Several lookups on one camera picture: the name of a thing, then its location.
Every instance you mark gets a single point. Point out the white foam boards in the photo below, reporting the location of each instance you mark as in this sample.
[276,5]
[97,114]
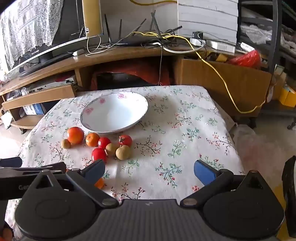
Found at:
[208,18]

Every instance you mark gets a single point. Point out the small red tomato with calyx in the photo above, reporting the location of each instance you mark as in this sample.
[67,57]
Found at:
[125,140]

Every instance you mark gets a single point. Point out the red plastic bag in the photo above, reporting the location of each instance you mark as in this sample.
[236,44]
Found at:
[247,59]

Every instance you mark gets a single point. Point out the brown paper packet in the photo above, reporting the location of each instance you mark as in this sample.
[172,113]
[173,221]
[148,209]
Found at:
[218,57]

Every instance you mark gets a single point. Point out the floral tablecloth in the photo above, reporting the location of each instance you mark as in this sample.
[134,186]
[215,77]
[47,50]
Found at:
[173,129]

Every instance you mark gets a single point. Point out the small brown longan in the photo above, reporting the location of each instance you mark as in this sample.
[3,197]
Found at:
[66,143]

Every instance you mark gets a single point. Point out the large red tomato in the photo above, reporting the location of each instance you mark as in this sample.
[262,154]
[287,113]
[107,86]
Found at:
[75,135]

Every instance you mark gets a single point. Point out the black power adapter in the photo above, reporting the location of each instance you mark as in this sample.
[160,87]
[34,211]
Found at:
[197,34]

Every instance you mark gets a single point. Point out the smooth orange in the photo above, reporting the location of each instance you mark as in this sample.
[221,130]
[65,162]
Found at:
[100,183]

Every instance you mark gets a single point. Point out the black metal shelf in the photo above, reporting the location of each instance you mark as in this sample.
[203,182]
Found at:
[276,34]

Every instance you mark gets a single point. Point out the blue and white box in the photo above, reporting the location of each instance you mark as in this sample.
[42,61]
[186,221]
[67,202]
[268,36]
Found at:
[34,109]

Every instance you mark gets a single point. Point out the white lace cover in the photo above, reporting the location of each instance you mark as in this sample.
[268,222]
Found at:
[27,27]

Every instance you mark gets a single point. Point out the white box device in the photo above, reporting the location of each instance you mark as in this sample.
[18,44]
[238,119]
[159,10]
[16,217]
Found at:
[220,45]

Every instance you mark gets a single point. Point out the white power strip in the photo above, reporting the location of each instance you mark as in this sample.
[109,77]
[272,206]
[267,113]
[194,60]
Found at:
[196,42]

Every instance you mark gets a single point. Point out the tan board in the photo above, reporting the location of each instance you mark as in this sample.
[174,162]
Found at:
[92,16]

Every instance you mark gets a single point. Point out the black router with antennas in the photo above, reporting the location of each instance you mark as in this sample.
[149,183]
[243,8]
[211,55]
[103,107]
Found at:
[136,40]

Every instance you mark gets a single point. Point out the dark chair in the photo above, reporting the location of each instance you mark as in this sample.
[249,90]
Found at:
[289,180]

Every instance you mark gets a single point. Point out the yellow box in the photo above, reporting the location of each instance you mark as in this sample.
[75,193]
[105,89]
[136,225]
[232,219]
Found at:
[288,96]

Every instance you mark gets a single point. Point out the black television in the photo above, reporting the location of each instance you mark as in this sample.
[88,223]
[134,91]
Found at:
[69,23]

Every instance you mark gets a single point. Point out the medium brown longan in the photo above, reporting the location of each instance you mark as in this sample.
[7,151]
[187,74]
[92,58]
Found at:
[112,149]

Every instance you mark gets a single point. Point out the silver media player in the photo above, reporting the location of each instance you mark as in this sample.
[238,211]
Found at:
[46,87]

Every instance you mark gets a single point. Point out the person's left hand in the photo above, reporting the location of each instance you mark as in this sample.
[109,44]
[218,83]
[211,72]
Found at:
[5,233]

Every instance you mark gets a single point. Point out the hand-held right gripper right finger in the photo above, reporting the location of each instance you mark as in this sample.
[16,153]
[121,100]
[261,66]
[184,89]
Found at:
[203,171]

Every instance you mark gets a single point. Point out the wooden television cabinet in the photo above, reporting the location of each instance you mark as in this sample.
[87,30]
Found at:
[115,58]

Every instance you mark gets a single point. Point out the clear plastic container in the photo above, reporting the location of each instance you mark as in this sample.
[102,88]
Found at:
[16,94]

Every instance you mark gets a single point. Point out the white paper sheet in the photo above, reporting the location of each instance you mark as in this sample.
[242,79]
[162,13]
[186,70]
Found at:
[6,120]

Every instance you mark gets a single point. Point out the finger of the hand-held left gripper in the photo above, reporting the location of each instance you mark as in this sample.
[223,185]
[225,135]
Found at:
[11,162]
[46,167]

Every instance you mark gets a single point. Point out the white labelled box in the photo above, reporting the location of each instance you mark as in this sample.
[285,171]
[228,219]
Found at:
[248,47]

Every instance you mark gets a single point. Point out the large brown longan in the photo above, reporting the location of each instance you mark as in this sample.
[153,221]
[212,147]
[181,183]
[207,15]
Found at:
[123,152]

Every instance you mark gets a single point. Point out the rough orange mandarin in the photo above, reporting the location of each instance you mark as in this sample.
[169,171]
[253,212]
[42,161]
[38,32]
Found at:
[92,139]

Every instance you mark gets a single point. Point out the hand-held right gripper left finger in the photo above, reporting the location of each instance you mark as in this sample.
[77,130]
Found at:
[96,168]

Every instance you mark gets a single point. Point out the white floral plate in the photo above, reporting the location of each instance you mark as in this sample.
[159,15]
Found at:
[115,113]

